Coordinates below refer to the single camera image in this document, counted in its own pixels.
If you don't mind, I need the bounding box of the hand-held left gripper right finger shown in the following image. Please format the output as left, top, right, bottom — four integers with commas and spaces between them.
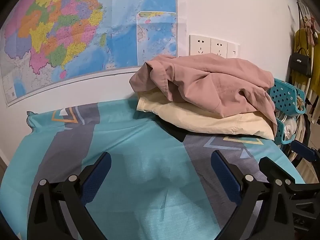
211, 150, 296, 240

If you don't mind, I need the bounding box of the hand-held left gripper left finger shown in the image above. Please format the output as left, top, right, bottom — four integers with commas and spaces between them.
27, 151, 112, 240

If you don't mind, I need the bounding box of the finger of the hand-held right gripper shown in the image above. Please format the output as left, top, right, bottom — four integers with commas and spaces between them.
258, 156, 304, 188
291, 139, 320, 166

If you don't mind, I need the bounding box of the pink zip jacket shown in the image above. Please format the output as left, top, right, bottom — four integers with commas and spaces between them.
129, 54, 278, 137

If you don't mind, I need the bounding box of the teal plastic basket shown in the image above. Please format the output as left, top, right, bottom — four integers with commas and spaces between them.
269, 78, 307, 114
274, 117, 302, 145

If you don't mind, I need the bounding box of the teal patterned bedsheet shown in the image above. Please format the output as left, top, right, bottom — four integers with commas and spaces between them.
5, 96, 306, 240

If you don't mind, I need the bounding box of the cream garment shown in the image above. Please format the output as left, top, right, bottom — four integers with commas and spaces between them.
136, 91, 275, 140

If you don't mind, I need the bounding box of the black handbag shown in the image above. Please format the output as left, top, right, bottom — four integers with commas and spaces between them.
288, 47, 313, 78

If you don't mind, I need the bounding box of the yellow hanging garment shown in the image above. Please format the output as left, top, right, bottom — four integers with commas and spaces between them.
293, 28, 320, 87

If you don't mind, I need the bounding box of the hanging plush toy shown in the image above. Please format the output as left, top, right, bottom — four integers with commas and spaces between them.
303, 17, 318, 46

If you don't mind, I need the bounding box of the white wall socket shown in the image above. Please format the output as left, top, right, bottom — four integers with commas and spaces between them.
189, 34, 211, 56
227, 42, 241, 59
210, 37, 228, 58

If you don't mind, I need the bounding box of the colourful wall map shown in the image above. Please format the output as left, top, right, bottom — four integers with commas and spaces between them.
0, 0, 188, 107

